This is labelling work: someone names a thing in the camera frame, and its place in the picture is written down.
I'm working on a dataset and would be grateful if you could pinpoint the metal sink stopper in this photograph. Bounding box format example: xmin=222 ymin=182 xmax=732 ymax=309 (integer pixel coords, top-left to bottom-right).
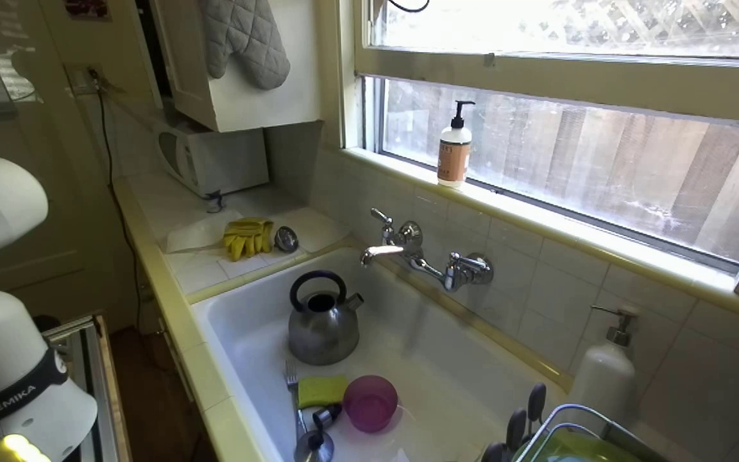
xmin=273 ymin=223 xmax=301 ymax=257

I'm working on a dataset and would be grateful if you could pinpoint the grey metal kettle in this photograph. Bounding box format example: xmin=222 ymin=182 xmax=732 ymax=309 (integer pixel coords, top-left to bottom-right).
xmin=285 ymin=270 xmax=367 ymax=367

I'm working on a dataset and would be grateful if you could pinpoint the brown label soap bottle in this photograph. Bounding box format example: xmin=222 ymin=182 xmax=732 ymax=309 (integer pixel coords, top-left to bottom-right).
xmin=435 ymin=96 xmax=478 ymax=188

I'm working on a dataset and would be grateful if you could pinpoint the yellow cloth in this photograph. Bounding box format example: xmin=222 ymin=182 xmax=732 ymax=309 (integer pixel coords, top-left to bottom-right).
xmin=220 ymin=214 xmax=276 ymax=261

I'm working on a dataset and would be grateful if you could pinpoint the white sink basin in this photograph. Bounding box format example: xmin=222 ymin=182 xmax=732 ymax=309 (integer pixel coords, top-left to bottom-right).
xmin=188 ymin=245 xmax=577 ymax=462

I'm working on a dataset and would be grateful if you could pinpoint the yellow sponge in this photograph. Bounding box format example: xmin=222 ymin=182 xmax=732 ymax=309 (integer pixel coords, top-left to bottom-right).
xmin=294 ymin=372 xmax=352 ymax=410

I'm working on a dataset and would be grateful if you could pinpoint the white toaster oven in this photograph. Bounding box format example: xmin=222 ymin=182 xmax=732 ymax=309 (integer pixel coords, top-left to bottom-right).
xmin=157 ymin=125 xmax=273 ymax=200

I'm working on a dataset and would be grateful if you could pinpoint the pink plastic cup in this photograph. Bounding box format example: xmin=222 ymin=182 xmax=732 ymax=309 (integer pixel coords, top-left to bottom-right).
xmin=342 ymin=372 xmax=401 ymax=437

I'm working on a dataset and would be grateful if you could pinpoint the grey quilted oven mitt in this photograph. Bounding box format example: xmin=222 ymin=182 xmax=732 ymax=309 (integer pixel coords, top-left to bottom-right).
xmin=198 ymin=0 xmax=293 ymax=91

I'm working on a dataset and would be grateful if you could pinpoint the white framed sash window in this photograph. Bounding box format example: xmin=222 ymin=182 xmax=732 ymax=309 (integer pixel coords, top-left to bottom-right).
xmin=339 ymin=0 xmax=739 ymax=290

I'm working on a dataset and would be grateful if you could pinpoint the white pump soap dispenser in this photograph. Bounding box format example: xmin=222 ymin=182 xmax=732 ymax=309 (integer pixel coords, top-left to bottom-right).
xmin=569 ymin=306 xmax=642 ymax=426

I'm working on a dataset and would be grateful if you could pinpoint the grey dish rack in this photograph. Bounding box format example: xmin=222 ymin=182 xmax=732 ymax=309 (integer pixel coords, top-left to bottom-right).
xmin=507 ymin=399 xmax=673 ymax=462

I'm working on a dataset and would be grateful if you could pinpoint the metal framed robot cart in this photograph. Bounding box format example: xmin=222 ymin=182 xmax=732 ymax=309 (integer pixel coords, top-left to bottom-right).
xmin=43 ymin=313 xmax=134 ymax=462

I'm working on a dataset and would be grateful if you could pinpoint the chrome wall faucet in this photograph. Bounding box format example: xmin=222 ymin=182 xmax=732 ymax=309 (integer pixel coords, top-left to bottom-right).
xmin=360 ymin=206 xmax=494 ymax=295

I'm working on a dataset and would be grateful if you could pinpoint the panelled wall cabinet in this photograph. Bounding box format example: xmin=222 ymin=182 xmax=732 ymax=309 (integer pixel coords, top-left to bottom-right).
xmin=147 ymin=0 xmax=326 ymax=135

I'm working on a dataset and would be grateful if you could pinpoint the metal scoop black handle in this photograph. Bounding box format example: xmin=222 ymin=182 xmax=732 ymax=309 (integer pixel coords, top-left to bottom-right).
xmin=293 ymin=403 xmax=344 ymax=462

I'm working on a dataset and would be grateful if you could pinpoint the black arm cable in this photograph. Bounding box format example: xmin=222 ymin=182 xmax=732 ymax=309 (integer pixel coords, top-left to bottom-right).
xmin=387 ymin=0 xmax=434 ymax=16

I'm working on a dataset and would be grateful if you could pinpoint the black handled utensil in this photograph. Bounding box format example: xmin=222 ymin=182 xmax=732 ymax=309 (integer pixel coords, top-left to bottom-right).
xmin=502 ymin=408 xmax=530 ymax=448
xmin=479 ymin=438 xmax=514 ymax=462
xmin=527 ymin=383 xmax=552 ymax=426

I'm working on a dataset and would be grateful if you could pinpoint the black appliance cord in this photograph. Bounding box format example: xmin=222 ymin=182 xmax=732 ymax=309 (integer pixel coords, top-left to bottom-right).
xmin=85 ymin=72 xmax=219 ymax=259

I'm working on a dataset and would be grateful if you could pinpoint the wall power outlet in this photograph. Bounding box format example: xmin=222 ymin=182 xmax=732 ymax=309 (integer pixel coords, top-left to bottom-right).
xmin=65 ymin=60 xmax=102 ymax=96

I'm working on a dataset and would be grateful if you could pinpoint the red wall sticker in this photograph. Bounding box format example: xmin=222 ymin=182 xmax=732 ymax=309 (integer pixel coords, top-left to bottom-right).
xmin=65 ymin=0 xmax=113 ymax=19

